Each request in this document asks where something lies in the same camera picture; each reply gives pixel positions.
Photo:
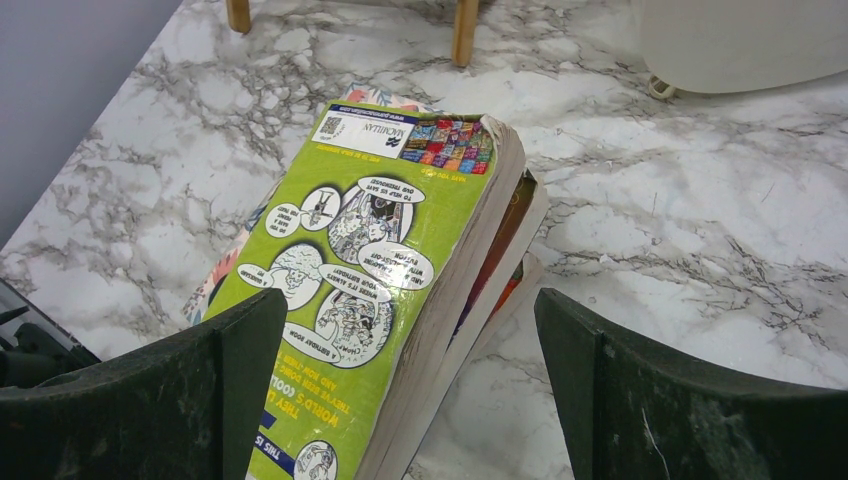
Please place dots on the blue cover paperback book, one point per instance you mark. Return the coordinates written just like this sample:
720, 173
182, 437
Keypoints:
523, 217

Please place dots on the red spine paperback book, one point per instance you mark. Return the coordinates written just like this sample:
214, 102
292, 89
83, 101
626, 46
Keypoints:
520, 285

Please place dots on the cream cylindrical lamp shade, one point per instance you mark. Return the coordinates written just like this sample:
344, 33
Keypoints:
726, 47

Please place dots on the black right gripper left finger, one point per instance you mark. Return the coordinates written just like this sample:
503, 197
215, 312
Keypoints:
184, 407

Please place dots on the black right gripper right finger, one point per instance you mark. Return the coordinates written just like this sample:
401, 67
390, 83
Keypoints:
631, 407

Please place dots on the lime green paperback book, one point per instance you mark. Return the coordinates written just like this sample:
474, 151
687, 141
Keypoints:
375, 237

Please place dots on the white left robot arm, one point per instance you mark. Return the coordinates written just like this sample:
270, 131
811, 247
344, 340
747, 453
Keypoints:
34, 348

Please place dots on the floral cover book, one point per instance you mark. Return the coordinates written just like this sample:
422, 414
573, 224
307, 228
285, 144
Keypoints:
198, 302

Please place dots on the wooden dowel rack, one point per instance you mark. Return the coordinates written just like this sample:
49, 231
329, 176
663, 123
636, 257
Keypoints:
464, 27

